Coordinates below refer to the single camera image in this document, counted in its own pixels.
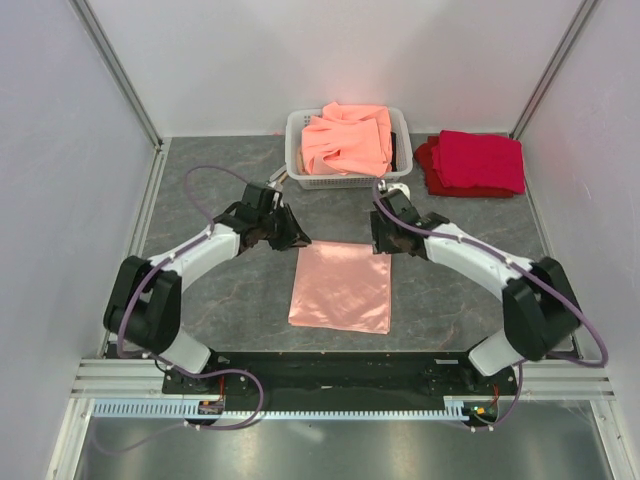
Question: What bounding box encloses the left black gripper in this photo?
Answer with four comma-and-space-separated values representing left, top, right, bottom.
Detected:
258, 204, 311, 253

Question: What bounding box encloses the light pink satin napkin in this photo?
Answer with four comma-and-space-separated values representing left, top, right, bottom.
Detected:
288, 240, 392, 335

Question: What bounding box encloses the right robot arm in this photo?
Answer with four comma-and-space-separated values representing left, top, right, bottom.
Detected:
370, 188, 580, 394

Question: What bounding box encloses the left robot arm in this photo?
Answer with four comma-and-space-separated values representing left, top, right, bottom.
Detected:
103, 183, 312, 393

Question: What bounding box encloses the dark item in basket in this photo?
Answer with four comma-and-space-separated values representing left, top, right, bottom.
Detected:
390, 131, 398, 172

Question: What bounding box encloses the wooden utensil in basket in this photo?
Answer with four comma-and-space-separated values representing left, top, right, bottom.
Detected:
296, 147, 306, 175

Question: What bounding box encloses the salmon pink cloth pile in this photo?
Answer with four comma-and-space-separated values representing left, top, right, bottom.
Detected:
300, 102, 393, 178

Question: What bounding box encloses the white plastic basket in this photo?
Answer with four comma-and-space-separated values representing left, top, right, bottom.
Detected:
285, 107, 413, 190

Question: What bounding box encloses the red folded cloth stack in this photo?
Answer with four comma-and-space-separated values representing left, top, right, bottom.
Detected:
414, 130, 526, 198

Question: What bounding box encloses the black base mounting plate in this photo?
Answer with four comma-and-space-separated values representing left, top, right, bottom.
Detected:
162, 351, 517, 400

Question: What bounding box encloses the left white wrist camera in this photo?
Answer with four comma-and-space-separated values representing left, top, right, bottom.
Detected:
266, 181, 284, 207

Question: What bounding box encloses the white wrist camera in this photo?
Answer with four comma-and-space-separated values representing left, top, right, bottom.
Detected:
266, 181, 284, 207
377, 180, 411, 199

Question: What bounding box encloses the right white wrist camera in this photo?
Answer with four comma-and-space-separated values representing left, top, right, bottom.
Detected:
377, 180, 411, 199

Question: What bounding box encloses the green handled knife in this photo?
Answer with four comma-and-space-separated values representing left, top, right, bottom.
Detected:
269, 166, 287, 182

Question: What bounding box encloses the white slotted cable duct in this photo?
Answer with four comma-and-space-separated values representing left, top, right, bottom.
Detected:
93, 397, 471, 421

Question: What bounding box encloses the left aluminium frame post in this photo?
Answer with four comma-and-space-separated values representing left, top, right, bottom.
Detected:
69, 0, 163, 150

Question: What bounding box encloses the aluminium frame post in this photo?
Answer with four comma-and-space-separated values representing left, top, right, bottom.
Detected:
509, 0, 601, 140
69, 0, 163, 150

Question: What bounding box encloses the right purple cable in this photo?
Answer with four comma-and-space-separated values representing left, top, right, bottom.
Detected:
373, 179, 610, 434

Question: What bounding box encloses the right aluminium frame post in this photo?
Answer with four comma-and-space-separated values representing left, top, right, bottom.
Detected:
509, 0, 601, 140

